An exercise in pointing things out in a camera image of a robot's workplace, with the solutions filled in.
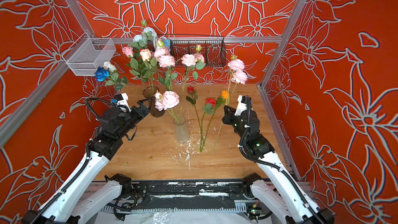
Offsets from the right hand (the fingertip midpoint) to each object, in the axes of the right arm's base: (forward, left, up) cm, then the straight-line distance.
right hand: (222, 106), depth 71 cm
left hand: (+1, +34, +4) cm, 34 cm away
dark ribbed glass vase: (+18, +40, -9) cm, 45 cm away
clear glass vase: (-3, +20, -17) cm, 27 cm away
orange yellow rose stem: (+27, -8, -24) cm, 37 cm away
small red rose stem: (+27, +15, -28) cm, 42 cm away
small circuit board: (-39, -14, -29) cm, 50 cm away
